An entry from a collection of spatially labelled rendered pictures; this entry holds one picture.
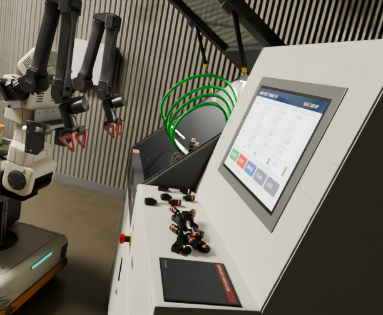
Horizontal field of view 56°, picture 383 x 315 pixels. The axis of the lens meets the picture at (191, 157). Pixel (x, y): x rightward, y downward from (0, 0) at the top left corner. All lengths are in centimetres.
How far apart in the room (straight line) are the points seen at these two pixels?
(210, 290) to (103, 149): 319
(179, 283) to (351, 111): 49
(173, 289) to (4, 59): 386
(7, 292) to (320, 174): 167
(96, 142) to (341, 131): 333
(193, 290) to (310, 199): 30
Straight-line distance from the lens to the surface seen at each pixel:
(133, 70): 369
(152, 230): 101
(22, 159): 196
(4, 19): 442
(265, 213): 87
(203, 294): 79
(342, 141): 75
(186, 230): 98
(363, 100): 76
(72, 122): 164
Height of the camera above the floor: 142
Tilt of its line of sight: 13 degrees down
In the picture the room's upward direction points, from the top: 11 degrees clockwise
